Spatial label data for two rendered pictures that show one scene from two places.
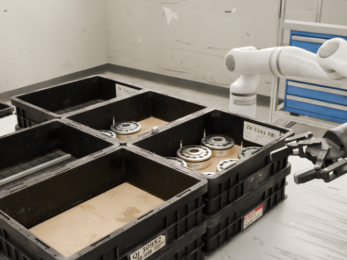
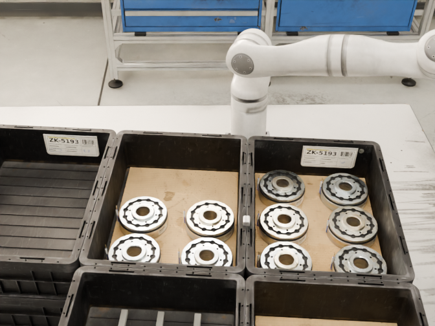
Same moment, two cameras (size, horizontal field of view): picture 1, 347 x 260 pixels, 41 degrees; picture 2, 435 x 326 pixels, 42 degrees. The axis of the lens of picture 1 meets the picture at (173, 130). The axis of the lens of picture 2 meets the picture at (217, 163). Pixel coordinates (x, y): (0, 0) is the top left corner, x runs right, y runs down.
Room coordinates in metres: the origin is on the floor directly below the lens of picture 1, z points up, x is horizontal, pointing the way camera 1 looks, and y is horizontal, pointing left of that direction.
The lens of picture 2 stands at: (0.69, 0.59, 1.72)
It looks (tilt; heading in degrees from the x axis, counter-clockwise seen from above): 40 degrees down; 319
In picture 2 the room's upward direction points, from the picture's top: 1 degrees clockwise
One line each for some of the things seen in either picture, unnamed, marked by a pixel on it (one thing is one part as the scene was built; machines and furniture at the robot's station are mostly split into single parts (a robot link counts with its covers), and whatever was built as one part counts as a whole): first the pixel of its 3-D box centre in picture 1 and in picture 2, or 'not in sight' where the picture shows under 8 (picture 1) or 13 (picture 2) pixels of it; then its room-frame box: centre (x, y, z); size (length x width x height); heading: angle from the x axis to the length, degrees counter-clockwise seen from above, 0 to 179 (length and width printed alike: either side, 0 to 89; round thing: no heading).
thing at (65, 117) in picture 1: (138, 115); (173, 195); (1.38, 0.11, 0.92); 0.40 x 0.30 x 0.02; 137
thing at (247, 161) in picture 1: (213, 141); (320, 202); (1.18, -0.11, 0.92); 0.40 x 0.30 x 0.02; 137
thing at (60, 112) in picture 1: (82, 109); (33, 206); (1.58, 0.33, 0.87); 0.40 x 0.30 x 0.11; 137
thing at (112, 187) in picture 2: (139, 130); (173, 213); (1.38, 0.11, 0.87); 0.40 x 0.30 x 0.11; 137
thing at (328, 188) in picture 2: (255, 155); (345, 188); (1.21, -0.24, 0.86); 0.10 x 0.10 x 0.01
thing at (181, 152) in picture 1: (193, 152); (283, 221); (1.22, -0.06, 0.86); 0.10 x 0.10 x 0.01
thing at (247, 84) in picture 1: (243, 71); (250, 66); (1.55, -0.24, 1.01); 0.09 x 0.09 x 0.17; 30
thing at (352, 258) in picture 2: not in sight; (360, 263); (1.05, -0.09, 0.86); 0.05 x 0.05 x 0.01
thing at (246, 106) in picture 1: (242, 115); (248, 120); (1.54, -0.25, 0.85); 0.09 x 0.09 x 0.17; 45
